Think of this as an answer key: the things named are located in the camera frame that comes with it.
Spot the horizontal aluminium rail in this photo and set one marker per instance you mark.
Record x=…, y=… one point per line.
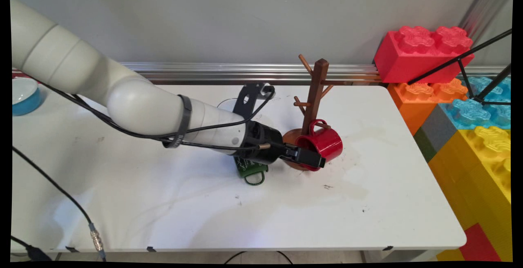
x=245, y=72

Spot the giant red toy brick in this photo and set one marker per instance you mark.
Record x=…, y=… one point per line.
x=408, y=59

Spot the black tripod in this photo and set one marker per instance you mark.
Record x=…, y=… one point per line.
x=459, y=59

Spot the green enamel mug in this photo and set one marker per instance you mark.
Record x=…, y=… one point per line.
x=251, y=172

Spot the blue bowl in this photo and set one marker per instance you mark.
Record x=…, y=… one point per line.
x=26, y=104

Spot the giant dark green toy brick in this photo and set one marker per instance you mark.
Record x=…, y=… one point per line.
x=425, y=147

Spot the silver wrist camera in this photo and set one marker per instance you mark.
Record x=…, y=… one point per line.
x=268, y=89

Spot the red speckled mug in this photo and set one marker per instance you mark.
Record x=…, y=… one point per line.
x=329, y=143

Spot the white enamel mug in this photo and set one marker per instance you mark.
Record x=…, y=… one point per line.
x=231, y=105

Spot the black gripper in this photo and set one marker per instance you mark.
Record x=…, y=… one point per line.
x=259, y=133

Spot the giant yellow toy brick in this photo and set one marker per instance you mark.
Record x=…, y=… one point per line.
x=478, y=166

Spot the giant grey toy brick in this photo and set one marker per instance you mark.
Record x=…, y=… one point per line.
x=439, y=131

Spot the slanted aluminium profile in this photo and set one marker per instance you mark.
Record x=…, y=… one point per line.
x=486, y=2

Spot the red brick in yellow stack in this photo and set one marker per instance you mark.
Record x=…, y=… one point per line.
x=478, y=245

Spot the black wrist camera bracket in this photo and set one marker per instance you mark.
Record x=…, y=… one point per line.
x=251, y=90

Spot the brown wooden mug tree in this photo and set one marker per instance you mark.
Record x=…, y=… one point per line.
x=316, y=92

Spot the giant blue toy brick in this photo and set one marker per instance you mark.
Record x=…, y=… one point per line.
x=470, y=115

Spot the giant orange toy brick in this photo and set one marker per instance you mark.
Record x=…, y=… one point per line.
x=412, y=104

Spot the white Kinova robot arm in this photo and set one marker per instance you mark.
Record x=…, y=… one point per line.
x=135, y=104

